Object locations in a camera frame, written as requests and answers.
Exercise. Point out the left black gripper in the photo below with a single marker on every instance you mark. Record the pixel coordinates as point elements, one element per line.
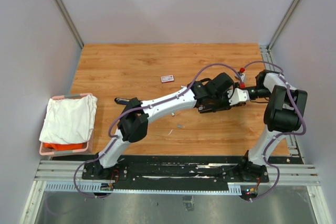
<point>227,102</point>

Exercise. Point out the small black clip object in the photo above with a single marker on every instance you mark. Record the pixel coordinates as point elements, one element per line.
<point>213,108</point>

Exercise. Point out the red white staple box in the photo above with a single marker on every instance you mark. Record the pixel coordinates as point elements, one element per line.
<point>166,79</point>

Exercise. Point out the blue black stapler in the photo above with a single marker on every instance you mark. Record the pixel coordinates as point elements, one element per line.
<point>121,101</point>

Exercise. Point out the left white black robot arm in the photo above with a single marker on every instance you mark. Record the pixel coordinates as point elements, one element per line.
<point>132,124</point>

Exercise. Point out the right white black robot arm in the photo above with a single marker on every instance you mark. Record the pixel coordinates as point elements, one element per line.
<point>283,114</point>

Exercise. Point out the pink plastic basket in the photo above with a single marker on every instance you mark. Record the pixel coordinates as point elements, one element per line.
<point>46,149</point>

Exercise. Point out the white cloth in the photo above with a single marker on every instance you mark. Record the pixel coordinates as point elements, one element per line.
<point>69,121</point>

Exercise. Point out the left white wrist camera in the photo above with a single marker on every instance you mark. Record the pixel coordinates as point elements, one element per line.
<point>237,95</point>

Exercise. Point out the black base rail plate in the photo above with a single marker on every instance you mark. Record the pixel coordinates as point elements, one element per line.
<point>218,168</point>

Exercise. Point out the white slotted cable duct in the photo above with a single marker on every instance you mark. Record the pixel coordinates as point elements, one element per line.
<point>147,186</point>

